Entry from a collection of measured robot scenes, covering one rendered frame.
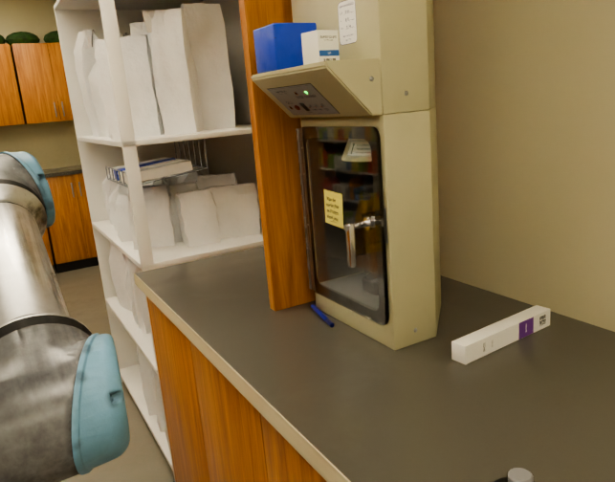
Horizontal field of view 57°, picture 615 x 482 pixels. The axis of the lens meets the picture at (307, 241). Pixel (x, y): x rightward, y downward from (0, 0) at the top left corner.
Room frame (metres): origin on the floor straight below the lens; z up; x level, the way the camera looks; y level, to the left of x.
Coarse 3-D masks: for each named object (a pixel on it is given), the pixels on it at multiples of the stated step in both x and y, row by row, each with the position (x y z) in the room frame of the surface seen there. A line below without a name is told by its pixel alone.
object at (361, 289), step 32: (320, 128) 1.25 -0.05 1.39; (352, 128) 1.14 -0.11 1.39; (320, 160) 1.26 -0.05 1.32; (352, 160) 1.15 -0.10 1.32; (320, 192) 1.27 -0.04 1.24; (352, 192) 1.15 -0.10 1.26; (320, 224) 1.28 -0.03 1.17; (320, 256) 1.29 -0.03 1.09; (384, 256) 1.07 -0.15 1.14; (320, 288) 1.30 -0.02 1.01; (352, 288) 1.17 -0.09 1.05; (384, 288) 1.07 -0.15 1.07; (384, 320) 1.07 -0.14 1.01
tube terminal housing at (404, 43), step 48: (336, 0) 1.19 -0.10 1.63; (384, 0) 1.08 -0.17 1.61; (432, 0) 1.30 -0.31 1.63; (384, 48) 1.07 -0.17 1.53; (432, 48) 1.26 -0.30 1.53; (384, 96) 1.07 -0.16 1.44; (432, 96) 1.22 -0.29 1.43; (384, 144) 1.07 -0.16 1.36; (432, 144) 1.18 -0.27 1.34; (384, 192) 1.08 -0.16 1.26; (432, 192) 1.14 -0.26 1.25; (432, 240) 1.12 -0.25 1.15; (432, 288) 1.12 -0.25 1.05; (384, 336) 1.10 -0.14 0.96; (432, 336) 1.12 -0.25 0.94
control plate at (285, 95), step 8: (272, 88) 1.26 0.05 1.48; (280, 88) 1.23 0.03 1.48; (288, 88) 1.20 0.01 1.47; (296, 88) 1.17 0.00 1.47; (304, 88) 1.15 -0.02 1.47; (312, 88) 1.12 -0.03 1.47; (280, 96) 1.26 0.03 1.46; (288, 96) 1.23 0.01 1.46; (296, 96) 1.21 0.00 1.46; (304, 96) 1.18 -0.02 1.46; (312, 96) 1.15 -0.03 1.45; (320, 96) 1.13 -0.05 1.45; (288, 104) 1.28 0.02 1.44; (296, 104) 1.25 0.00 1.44; (312, 104) 1.19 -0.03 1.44; (328, 104) 1.14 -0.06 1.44; (296, 112) 1.28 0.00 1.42; (304, 112) 1.25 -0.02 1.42; (312, 112) 1.22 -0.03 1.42; (320, 112) 1.19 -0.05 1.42; (328, 112) 1.17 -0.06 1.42; (336, 112) 1.15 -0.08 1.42
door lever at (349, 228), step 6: (360, 222) 1.10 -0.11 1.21; (366, 222) 1.10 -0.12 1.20; (348, 228) 1.08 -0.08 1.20; (354, 228) 1.09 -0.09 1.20; (360, 228) 1.10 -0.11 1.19; (366, 228) 1.11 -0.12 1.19; (348, 234) 1.08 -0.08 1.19; (354, 234) 1.09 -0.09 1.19; (348, 240) 1.08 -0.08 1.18; (354, 240) 1.09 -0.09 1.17; (348, 246) 1.08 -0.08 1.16; (354, 246) 1.08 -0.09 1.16; (348, 252) 1.09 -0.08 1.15; (354, 252) 1.08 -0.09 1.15; (348, 258) 1.09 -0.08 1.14; (354, 258) 1.08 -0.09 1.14; (348, 264) 1.09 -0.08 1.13; (354, 264) 1.08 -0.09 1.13
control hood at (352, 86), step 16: (320, 64) 1.03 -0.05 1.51; (336, 64) 1.03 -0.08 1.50; (352, 64) 1.04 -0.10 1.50; (368, 64) 1.06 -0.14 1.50; (256, 80) 1.28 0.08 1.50; (272, 80) 1.22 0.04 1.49; (288, 80) 1.17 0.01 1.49; (304, 80) 1.12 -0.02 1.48; (320, 80) 1.07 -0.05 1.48; (336, 80) 1.04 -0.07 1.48; (352, 80) 1.04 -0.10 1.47; (368, 80) 1.06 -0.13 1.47; (272, 96) 1.30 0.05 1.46; (336, 96) 1.09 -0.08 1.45; (352, 96) 1.04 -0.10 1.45; (368, 96) 1.06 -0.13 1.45; (288, 112) 1.32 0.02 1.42; (352, 112) 1.10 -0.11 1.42; (368, 112) 1.06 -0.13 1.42
